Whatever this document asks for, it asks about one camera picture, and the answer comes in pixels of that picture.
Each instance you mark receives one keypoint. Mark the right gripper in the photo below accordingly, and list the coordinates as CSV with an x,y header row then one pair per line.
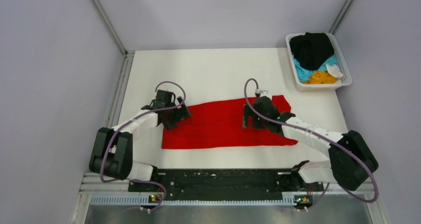
x,y
248,112

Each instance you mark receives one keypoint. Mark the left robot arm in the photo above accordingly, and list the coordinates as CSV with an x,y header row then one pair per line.
x,y
112,153

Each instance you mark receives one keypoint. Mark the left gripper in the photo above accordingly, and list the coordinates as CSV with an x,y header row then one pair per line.
x,y
171,123

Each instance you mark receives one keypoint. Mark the white plastic basket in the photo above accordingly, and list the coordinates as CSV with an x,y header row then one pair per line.
x,y
344,81

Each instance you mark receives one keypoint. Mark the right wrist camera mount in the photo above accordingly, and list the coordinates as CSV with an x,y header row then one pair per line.
x,y
263,93

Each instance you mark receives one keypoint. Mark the black t shirt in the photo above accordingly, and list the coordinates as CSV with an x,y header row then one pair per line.
x,y
311,49

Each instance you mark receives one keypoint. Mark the right aluminium corner post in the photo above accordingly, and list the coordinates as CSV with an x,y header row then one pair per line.
x,y
341,15

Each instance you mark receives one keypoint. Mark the light blue t shirt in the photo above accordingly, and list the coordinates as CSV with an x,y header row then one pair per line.
x,y
304,74

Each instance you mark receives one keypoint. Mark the white cable duct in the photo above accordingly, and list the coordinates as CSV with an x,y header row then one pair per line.
x,y
145,200

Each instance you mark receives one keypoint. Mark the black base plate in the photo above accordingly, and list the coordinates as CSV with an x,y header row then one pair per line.
x,y
225,184

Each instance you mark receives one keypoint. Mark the red t shirt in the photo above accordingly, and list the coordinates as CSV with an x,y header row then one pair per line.
x,y
219,124

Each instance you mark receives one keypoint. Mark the yellow t shirt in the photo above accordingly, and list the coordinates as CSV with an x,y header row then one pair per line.
x,y
321,77

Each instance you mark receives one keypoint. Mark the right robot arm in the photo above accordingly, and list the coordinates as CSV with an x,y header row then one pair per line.
x,y
349,161

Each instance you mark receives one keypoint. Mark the left aluminium corner post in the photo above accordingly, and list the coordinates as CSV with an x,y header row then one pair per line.
x,y
108,26

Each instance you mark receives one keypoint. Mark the aluminium corner post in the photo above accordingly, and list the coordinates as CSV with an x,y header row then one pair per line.
x,y
341,15
108,26

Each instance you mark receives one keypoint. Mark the white cloth in basket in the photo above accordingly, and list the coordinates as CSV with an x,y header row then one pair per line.
x,y
334,71

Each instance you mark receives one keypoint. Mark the aluminium frame rail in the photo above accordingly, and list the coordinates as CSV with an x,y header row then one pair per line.
x,y
90,184

